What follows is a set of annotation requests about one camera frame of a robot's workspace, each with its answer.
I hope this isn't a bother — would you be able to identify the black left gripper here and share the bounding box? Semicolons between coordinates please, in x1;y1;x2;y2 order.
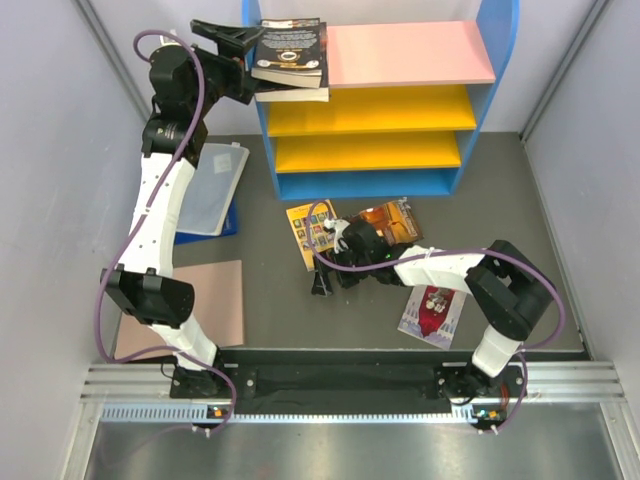
185;20;263;117

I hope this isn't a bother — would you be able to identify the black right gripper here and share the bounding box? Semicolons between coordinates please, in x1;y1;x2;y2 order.
312;243;374;298

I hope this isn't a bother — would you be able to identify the black Storey Treehouse book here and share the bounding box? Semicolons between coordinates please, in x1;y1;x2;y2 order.
251;18;328;88

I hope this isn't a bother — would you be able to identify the dark Tale of Two Cities book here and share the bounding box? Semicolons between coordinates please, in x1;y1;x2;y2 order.
255;87;330;103

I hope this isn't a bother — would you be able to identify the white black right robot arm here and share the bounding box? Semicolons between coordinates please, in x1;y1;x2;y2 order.
312;219;566;405

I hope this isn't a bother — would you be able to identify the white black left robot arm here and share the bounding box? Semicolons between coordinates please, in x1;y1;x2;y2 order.
94;20;265;399

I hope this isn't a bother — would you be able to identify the yellow Shakespeare paperback book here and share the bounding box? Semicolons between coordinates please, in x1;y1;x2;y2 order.
286;200;336;271

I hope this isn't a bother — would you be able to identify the black red-lettered glossy book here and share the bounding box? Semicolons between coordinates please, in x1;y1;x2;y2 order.
357;197;424;245

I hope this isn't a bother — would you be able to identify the blue folder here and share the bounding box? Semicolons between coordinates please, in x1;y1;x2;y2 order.
172;199;240;246

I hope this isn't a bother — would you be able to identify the translucent white zip file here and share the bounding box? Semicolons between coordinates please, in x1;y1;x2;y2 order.
177;142;250;236

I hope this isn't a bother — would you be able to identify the pink brown flat folder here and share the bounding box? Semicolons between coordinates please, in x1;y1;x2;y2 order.
114;260;245;358

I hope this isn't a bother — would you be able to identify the purple red illustrated book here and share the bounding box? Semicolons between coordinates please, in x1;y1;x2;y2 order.
398;286;467;350

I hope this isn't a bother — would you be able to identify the colourful blue-framed bookshelf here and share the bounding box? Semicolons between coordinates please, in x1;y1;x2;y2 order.
256;1;520;201

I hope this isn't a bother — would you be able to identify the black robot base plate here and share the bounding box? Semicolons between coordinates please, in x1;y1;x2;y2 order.
169;349;524;414

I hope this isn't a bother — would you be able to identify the grey slotted cable duct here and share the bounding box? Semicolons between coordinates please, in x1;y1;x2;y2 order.
100;403;499;425

